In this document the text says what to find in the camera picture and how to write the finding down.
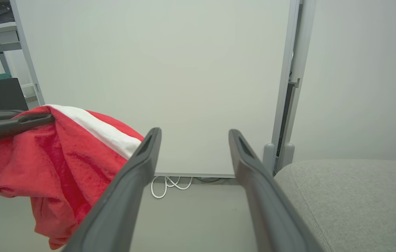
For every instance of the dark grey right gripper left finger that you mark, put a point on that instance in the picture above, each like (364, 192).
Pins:
(120, 196)

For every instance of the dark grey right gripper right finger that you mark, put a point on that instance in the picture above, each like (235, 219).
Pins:
(268, 206)

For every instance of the red garment with white band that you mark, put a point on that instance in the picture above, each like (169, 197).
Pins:
(54, 164)

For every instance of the black box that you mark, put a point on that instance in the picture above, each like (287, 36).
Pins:
(3, 94)

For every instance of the grey fabric sofa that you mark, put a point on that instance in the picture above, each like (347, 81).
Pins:
(355, 203)

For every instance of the large white partition panel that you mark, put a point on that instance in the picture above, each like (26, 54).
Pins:
(155, 80)

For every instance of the white partition panel grey frame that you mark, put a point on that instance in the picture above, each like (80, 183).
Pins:
(359, 77)

